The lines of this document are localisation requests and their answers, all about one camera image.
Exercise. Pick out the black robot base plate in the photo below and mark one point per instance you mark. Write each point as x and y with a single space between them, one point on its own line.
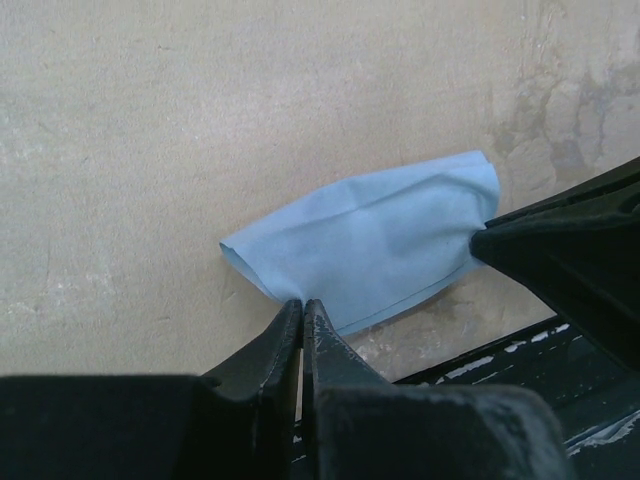
595 399

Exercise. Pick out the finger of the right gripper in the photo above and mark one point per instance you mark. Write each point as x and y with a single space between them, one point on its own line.
607 183
580 256

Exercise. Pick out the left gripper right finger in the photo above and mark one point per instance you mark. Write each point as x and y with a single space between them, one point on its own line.
358 425

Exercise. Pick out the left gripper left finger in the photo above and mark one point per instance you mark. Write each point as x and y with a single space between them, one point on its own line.
233 422

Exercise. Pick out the light blue cleaning cloth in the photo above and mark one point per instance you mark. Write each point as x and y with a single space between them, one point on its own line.
372 246

